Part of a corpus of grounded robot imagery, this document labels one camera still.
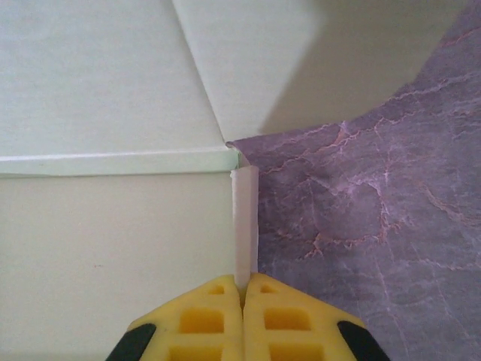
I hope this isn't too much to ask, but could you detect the light green paper box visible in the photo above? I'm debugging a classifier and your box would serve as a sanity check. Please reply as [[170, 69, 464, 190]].
[[0, 0, 461, 361]]

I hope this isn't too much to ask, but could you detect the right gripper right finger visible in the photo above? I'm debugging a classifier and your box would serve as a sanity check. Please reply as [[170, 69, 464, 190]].
[[242, 272, 385, 361]]

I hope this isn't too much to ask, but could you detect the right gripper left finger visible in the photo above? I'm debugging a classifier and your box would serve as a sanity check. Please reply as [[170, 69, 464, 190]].
[[107, 274, 244, 361]]

